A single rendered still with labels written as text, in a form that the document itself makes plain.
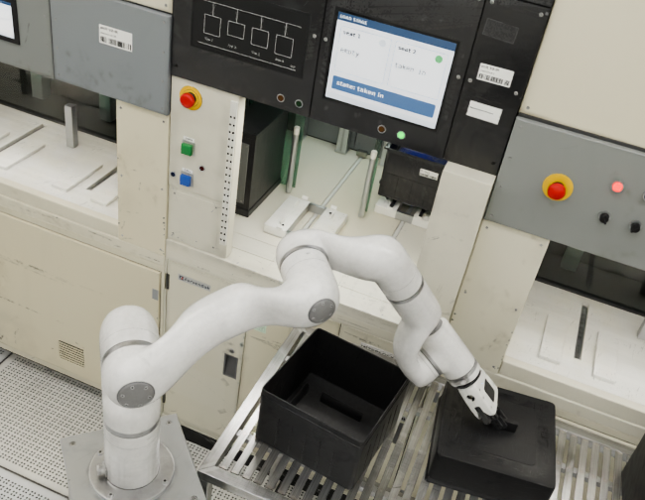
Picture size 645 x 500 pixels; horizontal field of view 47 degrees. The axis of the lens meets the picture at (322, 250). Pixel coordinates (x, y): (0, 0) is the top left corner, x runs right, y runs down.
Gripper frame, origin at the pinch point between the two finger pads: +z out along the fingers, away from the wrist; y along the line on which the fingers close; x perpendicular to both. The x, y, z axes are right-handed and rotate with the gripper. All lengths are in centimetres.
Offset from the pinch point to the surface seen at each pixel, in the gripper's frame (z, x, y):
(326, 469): -19.5, 32.9, -22.3
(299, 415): -35, 30, -20
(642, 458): 24.0, -25.3, -0.1
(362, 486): -10.6, 28.8, -21.2
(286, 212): -53, 51, 62
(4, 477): -39, 164, -2
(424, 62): -80, -24, 28
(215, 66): -105, 24, 35
